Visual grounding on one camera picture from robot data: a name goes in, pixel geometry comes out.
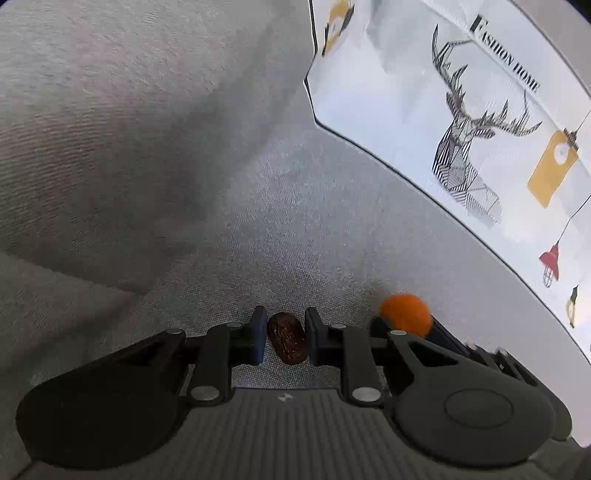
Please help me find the dark red jujube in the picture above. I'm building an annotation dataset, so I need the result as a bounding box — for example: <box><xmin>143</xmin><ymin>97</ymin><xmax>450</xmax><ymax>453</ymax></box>
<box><xmin>266</xmin><ymin>312</ymin><xmax>308</xmax><ymax>365</ymax></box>

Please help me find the small mandarin orange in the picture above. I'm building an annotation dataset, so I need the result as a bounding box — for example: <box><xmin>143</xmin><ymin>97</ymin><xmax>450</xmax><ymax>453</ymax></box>
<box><xmin>380</xmin><ymin>293</ymin><xmax>433</xmax><ymax>338</ymax></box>

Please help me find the grey printed sofa cover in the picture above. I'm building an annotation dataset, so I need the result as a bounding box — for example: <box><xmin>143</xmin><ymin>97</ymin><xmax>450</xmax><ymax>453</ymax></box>
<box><xmin>1</xmin><ymin>1</ymin><xmax>590</xmax><ymax>479</ymax></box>

